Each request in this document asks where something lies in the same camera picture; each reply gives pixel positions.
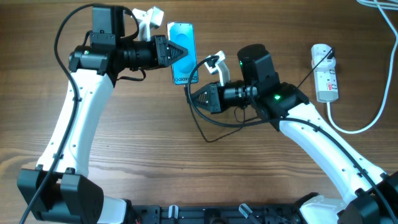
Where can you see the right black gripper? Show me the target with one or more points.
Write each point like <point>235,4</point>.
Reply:
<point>214,104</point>

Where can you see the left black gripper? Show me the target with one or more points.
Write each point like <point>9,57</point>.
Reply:
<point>160,45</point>

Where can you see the blue Galaxy smartphone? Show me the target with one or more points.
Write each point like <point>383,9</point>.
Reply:
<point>182,35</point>

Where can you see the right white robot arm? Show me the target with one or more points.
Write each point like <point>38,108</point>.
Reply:
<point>368,194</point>

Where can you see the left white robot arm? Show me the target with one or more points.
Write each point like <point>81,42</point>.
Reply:
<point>58,189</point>

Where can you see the white power strip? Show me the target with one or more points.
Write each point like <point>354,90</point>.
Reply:
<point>323,64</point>

